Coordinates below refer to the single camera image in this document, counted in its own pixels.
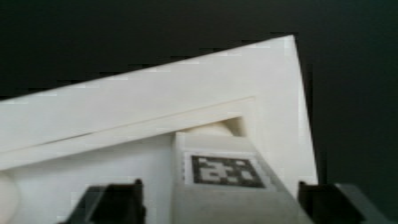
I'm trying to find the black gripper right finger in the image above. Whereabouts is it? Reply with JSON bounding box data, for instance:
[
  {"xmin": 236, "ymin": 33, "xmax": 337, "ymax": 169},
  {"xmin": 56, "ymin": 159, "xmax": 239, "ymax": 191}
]
[{"xmin": 296, "ymin": 181, "xmax": 390, "ymax": 224}]

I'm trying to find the white square tabletop part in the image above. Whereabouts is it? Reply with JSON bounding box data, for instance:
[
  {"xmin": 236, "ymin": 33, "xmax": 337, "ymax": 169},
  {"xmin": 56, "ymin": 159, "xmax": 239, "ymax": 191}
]
[{"xmin": 0, "ymin": 97, "xmax": 262, "ymax": 224}]

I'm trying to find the white leg with tags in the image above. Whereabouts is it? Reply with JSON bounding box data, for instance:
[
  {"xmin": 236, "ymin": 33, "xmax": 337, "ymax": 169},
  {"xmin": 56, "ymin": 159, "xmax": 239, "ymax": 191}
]
[{"xmin": 168, "ymin": 130, "xmax": 316, "ymax": 224}]

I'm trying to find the white L-shaped obstacle fence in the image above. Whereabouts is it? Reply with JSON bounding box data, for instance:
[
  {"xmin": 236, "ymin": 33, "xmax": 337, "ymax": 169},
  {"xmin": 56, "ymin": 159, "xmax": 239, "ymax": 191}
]
[{"xmin": 0, "ymin": 36, "xmax": 317, "ymax": 191}]

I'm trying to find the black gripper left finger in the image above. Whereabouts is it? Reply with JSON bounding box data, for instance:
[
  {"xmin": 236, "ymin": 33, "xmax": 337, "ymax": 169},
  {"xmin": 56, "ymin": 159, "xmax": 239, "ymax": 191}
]
[{"xmin": 58, "ymin": 179, "xmax": 145, "ymax": 224}]

